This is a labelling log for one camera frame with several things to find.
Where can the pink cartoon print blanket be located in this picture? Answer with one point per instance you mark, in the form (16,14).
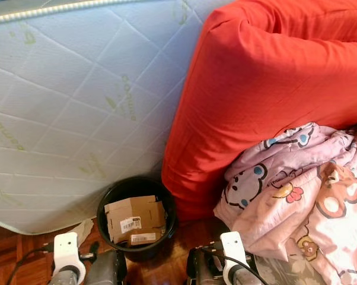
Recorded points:
(291,219)

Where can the silver robot left leg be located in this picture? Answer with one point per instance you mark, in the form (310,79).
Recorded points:
(104,270)

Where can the silver robot leg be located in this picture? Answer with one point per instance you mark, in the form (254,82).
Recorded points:
(205,270)
(104,270)

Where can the silver robot right leg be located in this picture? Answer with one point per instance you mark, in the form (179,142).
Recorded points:
(205,270)

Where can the white crumpled paper scrap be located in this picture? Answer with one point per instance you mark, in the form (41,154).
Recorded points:
(82,230)

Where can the flattened labelled cardboard box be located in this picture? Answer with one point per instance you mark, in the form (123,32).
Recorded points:
(131,211)

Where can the black waste bin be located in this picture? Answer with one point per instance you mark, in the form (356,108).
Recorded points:
(131,184)

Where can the grey floral bed mattress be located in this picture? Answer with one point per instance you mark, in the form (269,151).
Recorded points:
(291,274)

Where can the white quilted mattress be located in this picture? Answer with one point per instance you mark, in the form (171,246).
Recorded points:
(77,107)

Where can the red fabric-covered mattress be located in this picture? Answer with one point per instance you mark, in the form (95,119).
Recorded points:
(261,101)

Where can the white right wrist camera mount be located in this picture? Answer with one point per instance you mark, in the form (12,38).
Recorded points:
(233,249)

